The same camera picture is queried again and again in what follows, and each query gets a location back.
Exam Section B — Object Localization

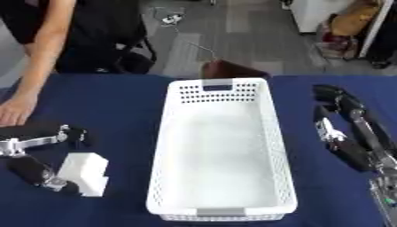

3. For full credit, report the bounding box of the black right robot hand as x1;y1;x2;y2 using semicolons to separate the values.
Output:
310;83;397;173

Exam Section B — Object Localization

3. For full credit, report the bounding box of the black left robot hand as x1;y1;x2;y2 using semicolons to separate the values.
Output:
0;121;95;196

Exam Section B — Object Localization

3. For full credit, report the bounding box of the tan cardboard box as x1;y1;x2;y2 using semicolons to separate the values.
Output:
327;2;384;37

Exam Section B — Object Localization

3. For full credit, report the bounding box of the white foam block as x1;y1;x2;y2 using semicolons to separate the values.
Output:
54;152;112;198

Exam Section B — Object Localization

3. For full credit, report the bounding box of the person's hand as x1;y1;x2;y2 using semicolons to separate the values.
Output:
0;93;41;129

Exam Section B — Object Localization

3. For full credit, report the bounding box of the white perforated plastic basket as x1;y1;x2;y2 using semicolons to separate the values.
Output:
144;77;300;223

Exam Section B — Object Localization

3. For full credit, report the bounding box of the person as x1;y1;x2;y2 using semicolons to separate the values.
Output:
0;0;149;129

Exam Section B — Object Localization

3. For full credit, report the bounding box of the dark brown bag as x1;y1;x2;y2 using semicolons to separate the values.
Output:
199;58;273;81

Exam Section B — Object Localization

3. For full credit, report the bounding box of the black office chair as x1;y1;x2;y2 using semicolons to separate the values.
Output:
52;17;159;75

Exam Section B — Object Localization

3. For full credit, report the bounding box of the white power strip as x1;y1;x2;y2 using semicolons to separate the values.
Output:
160;12;186;26

